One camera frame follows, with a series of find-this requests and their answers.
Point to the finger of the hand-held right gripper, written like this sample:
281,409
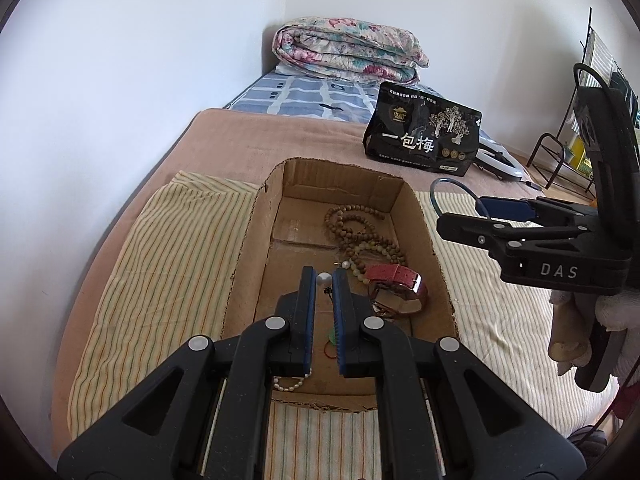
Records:
505,210
470,230

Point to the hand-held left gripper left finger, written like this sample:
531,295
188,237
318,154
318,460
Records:
307,310

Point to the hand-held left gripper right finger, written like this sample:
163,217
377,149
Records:
340,320

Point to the pearl earring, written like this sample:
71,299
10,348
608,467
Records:
345,263
324,278

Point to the dark thin bangle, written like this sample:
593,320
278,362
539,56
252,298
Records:
433,197

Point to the brown cardboard box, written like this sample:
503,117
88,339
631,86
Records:
300,200

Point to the person's right hand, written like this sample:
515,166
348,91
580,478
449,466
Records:
570,330

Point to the yellow green box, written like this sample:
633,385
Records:
580,155

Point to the black metal shoe rack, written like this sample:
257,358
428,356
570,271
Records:
537,147

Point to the small pearl strand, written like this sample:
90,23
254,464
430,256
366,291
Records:
287,385

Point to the black snack bag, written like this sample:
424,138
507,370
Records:
415,130

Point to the striped hanging cloth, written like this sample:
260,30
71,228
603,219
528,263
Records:
600,55

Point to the striped yellow cloth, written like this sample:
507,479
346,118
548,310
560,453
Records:
165,270

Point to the black metal clothes rack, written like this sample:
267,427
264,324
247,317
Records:
589,30

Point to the brown blanket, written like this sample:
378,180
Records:
225,140

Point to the blue patterned bedsheet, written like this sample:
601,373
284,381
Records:
300,95

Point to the folded floral quilt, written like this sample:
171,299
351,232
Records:
350,45

